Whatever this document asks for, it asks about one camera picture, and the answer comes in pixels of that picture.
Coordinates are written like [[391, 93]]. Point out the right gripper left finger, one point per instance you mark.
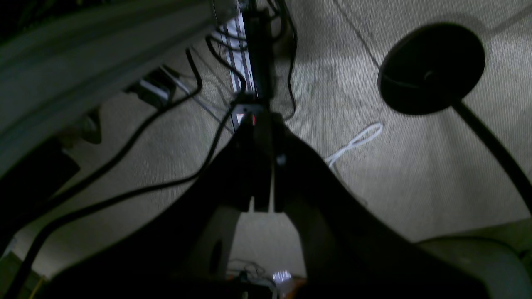
[[185, 250]]

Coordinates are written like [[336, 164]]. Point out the black stand pole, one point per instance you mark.
[[499, 152]]

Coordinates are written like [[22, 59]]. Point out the black floor power strip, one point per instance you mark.
[[252, 56]]

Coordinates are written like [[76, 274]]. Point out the black round base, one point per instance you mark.
[[431, 68]]

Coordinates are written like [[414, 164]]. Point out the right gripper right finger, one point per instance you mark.
[[348, 252]]

